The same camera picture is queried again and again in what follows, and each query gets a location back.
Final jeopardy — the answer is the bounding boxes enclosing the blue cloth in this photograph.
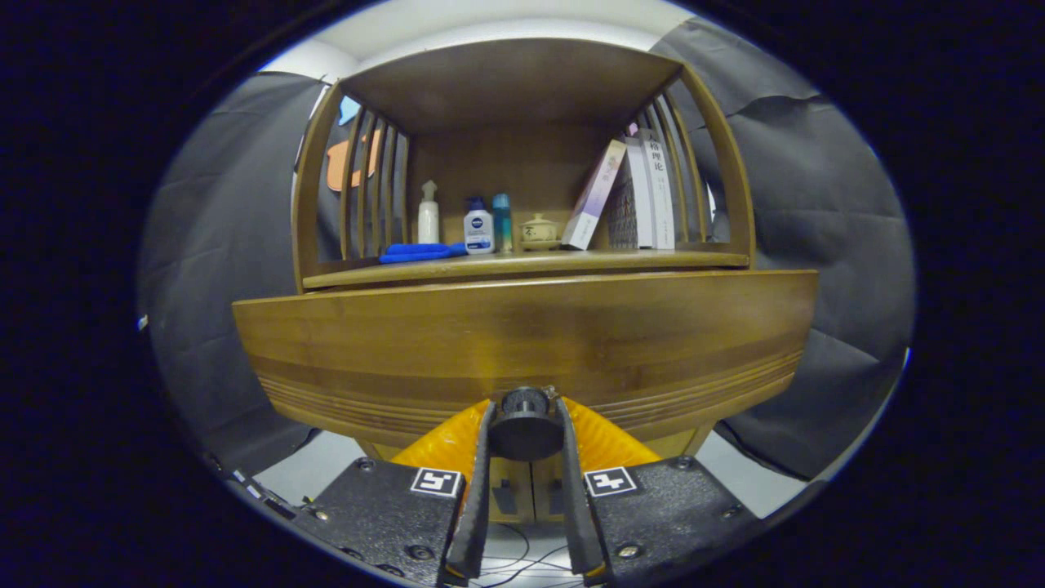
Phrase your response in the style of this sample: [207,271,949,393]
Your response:
[379,242,468,265]

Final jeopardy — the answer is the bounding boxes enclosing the beige lidded tea cup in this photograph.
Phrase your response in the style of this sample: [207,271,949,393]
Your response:
[518,214,563,251]

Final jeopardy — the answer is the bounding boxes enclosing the white pump bottle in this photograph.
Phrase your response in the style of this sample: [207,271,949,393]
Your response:
[417,180,441,244]

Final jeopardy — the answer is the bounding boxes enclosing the plain white book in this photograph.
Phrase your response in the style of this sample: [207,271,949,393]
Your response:
[625,137,656,249]

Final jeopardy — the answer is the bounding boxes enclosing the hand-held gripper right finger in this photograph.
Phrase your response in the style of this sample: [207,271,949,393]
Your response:
[558,397,740,587]

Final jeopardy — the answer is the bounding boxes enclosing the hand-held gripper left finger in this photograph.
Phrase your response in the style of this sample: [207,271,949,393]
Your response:
[290,399,499,587]

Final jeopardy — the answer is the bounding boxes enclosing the teal bottle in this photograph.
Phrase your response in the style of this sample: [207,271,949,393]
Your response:
[491,194,514,253]

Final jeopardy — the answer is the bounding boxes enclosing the purple and white book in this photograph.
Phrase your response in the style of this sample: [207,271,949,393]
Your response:
[562,139,628,251]

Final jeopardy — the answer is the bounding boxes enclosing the wooden drawer with black knob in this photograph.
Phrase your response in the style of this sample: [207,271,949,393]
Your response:
[233,269,820,462]

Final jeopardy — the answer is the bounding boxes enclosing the wooden countertop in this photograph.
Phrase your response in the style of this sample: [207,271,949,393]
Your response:
[302,247,750,289]

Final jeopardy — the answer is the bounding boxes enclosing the dark patterned book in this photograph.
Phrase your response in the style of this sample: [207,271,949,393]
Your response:
[606,159,640,250]

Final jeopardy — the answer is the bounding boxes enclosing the black power strip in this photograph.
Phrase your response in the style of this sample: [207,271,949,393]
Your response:
[204,453,303,523]

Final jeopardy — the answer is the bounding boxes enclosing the white book with black lettering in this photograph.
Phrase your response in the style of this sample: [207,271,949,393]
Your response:
[641,129,677,250]

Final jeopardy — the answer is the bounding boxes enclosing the white bottle with blue cap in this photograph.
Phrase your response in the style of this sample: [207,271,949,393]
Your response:
[463,197,495,255]

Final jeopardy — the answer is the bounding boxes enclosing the wooden cabinet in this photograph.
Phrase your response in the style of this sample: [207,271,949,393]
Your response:
[233,37,820,528]

